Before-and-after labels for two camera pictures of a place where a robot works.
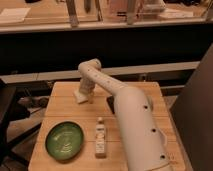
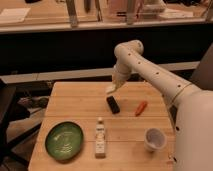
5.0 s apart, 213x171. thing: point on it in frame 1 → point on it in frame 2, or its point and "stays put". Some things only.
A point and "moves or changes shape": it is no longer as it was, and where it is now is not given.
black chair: (11, 109) stays put
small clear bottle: (100, 139) stays put
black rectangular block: (111, 101) stays put
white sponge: (80, 97) moves or changes shape
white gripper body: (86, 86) → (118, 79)
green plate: (64, 141) stays put
